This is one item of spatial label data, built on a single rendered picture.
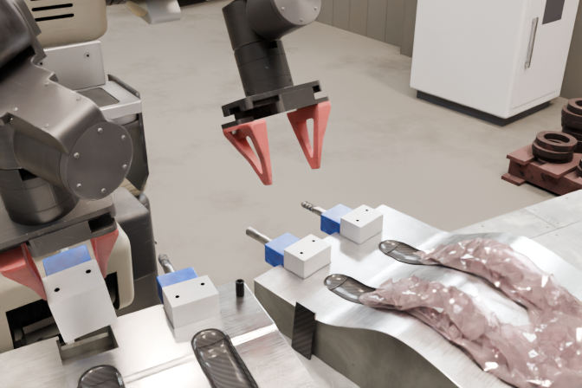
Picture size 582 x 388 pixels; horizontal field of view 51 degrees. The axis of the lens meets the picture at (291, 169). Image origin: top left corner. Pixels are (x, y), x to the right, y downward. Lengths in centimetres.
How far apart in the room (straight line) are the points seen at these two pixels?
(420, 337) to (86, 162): 37
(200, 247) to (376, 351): 176
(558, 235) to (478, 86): 258
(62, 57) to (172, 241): 164
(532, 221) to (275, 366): 57
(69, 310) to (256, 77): 30
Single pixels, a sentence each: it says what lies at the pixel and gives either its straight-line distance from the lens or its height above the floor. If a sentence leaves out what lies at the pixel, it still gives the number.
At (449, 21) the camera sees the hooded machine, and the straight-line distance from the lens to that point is 362.
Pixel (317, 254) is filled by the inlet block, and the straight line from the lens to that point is 77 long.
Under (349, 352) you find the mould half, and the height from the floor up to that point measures 84.
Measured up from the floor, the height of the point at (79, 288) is 97.
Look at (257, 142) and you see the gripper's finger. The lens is 66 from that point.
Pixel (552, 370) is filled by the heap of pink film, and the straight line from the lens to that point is 65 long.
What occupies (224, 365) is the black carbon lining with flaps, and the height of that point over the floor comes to 88.
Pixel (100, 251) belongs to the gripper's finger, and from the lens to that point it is 56.
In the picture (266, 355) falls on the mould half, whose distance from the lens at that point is 62.
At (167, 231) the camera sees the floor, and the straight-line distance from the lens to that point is 250.
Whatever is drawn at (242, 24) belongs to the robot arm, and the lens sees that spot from 69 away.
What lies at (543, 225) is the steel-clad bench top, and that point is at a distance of 105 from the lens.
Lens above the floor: 132
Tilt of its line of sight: 27 degrees down
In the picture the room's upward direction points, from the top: straight up
